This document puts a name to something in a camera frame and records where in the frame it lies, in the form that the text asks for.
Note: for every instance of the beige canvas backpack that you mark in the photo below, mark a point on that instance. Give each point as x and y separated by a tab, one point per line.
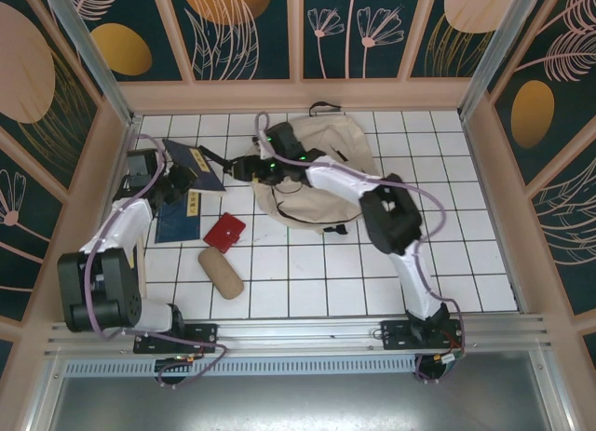
321	170

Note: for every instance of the red snap wallet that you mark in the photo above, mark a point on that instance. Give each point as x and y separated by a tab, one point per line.
226	233

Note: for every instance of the brown fabric pencil case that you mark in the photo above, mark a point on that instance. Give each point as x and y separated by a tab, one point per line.
221	275

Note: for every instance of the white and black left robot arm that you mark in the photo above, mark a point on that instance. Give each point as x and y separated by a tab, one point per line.
102	286

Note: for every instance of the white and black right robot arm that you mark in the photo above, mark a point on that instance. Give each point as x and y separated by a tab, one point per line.
391	217

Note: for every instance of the yellow power connector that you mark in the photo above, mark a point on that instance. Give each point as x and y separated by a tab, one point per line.
188	358

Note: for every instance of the grey metal sheet panel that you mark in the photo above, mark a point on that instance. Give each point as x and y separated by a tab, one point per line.
298	403

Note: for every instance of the small green circuit board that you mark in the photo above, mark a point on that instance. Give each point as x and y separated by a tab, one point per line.
449	358

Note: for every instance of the aluminium side rail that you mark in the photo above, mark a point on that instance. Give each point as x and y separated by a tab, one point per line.
130	138

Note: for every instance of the aluminium left corner post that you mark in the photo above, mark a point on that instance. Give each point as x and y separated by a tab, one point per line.
88	54

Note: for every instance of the aluminium corner post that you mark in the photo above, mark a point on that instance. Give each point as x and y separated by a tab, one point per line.
493	54
88	54

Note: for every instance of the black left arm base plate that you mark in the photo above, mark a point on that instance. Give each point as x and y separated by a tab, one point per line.
205	335

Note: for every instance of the aluminium mounting rail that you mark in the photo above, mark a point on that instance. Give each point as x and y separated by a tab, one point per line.
298	333

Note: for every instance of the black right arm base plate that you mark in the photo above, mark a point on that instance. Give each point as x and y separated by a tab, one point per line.
393	335

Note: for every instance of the aluminium right corner post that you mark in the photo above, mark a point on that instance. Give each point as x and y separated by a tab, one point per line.
493	54

